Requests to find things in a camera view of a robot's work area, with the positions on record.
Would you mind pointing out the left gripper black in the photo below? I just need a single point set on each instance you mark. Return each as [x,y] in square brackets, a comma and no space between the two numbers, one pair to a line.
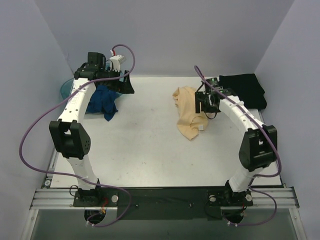
[121,81]

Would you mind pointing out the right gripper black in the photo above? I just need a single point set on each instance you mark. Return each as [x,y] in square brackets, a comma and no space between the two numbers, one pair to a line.
[198,102]

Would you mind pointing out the beige t shirt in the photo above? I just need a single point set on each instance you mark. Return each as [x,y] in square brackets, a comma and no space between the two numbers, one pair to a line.
[189,122]

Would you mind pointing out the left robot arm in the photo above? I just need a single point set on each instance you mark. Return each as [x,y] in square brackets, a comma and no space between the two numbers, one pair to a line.
[67,132]

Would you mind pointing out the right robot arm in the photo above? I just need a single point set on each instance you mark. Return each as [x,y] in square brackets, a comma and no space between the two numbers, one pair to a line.
[259,142]

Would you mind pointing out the blue t shirt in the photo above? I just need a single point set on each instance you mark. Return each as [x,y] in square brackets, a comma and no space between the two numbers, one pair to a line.
[103,102]

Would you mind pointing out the black folded t shirt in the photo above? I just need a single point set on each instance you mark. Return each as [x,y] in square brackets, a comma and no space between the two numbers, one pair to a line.
[247,88]

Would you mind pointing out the teal plastic basket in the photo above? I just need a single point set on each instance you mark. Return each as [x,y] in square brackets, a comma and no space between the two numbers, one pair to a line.
[66,88]

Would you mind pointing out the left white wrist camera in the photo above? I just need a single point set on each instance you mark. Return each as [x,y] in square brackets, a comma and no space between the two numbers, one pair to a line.
[117,61]

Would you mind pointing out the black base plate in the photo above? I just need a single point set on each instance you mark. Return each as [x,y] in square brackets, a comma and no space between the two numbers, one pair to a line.
[162,203]

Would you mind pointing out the aluminium frame rail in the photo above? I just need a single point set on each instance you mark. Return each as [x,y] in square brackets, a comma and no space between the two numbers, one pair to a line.
[60,199]

